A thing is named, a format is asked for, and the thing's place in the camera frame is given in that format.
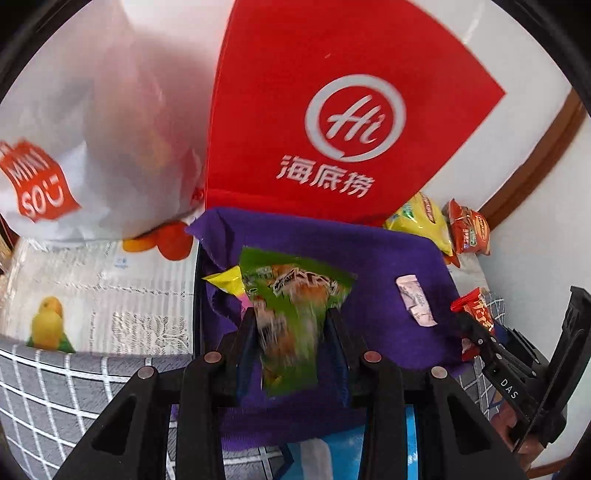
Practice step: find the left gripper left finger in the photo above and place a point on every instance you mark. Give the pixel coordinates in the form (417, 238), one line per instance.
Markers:
(129, 438)

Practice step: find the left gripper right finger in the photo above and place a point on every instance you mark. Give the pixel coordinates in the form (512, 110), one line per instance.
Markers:
(418, 423)

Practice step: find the red snack packet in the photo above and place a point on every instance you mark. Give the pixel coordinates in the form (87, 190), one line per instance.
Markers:
(474, 322)

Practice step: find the green snack packet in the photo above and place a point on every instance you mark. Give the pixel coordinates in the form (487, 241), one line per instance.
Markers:
(290, 296)

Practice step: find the person's right hand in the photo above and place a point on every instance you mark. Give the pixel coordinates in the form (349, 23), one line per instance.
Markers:
(503, 422)

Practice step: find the blue tissue pack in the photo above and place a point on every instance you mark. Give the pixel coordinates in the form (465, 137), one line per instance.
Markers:
(336, 456)

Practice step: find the small pink sachet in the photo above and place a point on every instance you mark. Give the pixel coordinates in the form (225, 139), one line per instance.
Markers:
(415, 300)

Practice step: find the purple towel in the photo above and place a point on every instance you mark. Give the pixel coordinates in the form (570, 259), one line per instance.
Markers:
(392, 288)

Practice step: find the orange chips bag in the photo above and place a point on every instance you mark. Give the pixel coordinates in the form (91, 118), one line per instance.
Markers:
(470, 231)

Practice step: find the purple yellow snack packet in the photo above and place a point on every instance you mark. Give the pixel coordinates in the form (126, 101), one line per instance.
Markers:
(230, 282)

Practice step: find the yellow chips bag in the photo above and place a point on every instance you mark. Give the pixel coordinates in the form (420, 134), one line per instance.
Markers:
(422, 217)

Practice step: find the white plastic Miniso bag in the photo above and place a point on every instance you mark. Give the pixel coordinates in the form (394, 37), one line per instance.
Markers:
(94, 142)

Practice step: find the red paper shopping bag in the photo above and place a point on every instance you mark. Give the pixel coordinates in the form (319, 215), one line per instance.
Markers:
(338, 110)

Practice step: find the wooden door frame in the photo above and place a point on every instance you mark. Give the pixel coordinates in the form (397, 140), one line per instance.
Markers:
(539, 164)

